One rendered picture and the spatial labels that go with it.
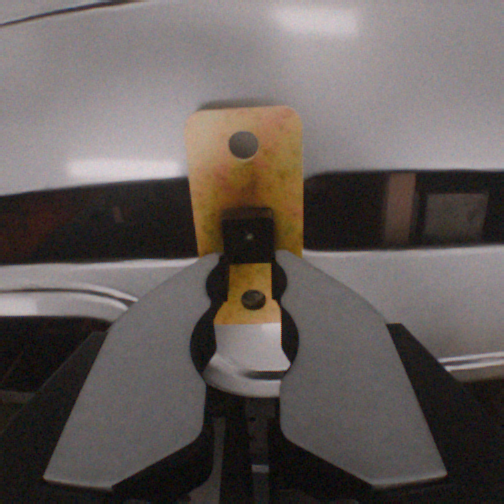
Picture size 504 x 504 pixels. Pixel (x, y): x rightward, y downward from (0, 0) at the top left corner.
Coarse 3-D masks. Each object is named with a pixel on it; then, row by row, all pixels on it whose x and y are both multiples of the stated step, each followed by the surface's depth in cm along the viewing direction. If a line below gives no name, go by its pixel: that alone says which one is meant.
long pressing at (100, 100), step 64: (0, 0) 12; (64, 0) 12; (128, 0) 12; (192, 0) 11; (256, 0) 11; (320, 0) 11; (384, 0) 11; (448, 0) 11; (0, 64) 12; (64, 64) 12; (128, 64) 12; (192, 64) 12; (256, 64) 12; (320, 64) 12; (384, 64) 12; (448, 64) 12; (0, 128) 13; (64, 128) 13; (128, 128) 13; (320, 128) 13; (384, 128) 13; (448, 128) 13; (0, 192) 14; (128, 256) 16; (192, 256) 16; (320, 256) 15; (384, 256) 15; (448, 256) 15; (448, 320) 17; (256, 384) 18
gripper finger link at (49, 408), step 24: (96, 336) 9; (72, 360) 8; (48, 384) 8; (72, 384) 8; (24, 408) 7; (48, 408) 7; (72, 408) 7; (0, 432) 6; (24, 432) 7; (48, 432) 7; (0, 456) 6; (24, 456) 6; (48, 456) 6; (0, 480) 6; (24, 480) 6
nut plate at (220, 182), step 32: (192, 128) 12; (224, 128) 12; (256, 128) 12; (288, 128) 12; (192, 160) 13; (224, 160) 13; (256, 160) 13; (288, 160) 13; (192, 192) 13; (224, 192) 13; (256, 192) 13; (288, 192) 13; (224, 224) 13; (256, 224) 13; (288, 224) 14; (256, 256) 13; (256, 288) 15; (224, 320) 16; (256, 320) 16
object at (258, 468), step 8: (256, 456) 67; (264, 456) 67; (256, 464) 65; (264, 464) 65; (256, 472) 65; (264, 472) 65; (256, 480) 63; (264, 480) 63; (256, 488) 62; (264, 488) 62; (256, 496) 60; (264, 496) 60
